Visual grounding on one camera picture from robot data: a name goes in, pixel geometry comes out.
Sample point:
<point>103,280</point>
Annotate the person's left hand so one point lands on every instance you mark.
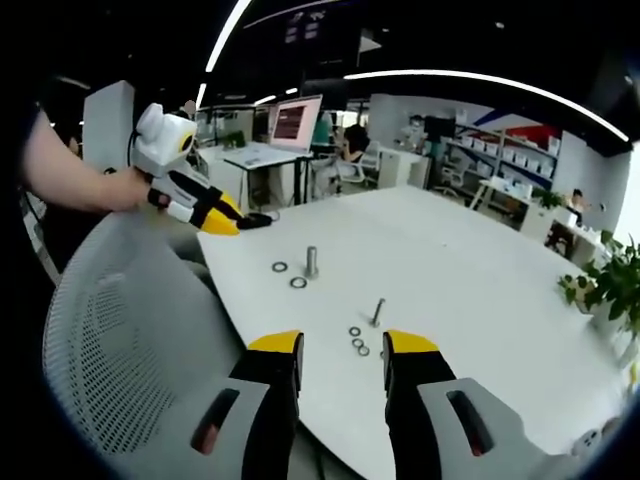
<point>135,192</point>

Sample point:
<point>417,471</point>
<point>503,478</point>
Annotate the black computer mouse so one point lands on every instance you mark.
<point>255,221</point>

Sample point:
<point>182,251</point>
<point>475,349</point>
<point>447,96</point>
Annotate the green potted plant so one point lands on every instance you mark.
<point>612,285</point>

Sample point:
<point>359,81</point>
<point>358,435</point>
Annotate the large metal threaded stud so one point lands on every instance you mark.
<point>312,262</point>

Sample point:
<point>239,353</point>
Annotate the shelf with white boxes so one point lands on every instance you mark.
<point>505,155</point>

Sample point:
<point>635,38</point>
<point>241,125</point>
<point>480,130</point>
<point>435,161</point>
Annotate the white standing desk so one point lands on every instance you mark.
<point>265,160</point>

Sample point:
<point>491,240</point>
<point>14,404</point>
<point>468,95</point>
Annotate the large metal washer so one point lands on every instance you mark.
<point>273,267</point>
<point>291,283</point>

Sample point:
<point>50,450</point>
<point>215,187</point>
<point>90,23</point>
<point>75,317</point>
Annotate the computer monitor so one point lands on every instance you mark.
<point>296,122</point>

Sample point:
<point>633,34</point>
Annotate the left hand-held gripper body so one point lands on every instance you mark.
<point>162,142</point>

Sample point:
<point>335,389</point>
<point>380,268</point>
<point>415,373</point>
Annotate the white mesh office chair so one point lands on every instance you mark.
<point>130,345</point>

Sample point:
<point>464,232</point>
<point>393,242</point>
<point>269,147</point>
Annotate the white power strip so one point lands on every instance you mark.
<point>591,440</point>

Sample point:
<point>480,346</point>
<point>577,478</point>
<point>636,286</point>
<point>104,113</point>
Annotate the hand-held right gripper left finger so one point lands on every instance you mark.
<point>260,400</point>

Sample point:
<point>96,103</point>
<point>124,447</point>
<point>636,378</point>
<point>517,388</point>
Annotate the person's dark clothing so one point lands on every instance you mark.
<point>30,230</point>

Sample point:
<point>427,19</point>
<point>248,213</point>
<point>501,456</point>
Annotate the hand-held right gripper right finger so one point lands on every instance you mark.
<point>430,400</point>

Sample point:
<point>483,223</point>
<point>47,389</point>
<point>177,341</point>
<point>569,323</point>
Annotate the small metal washer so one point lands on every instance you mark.
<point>354,343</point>
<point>359,351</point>
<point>350,331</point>

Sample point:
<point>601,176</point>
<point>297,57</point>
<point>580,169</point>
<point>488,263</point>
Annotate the small metal threaded stud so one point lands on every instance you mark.
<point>377,312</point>

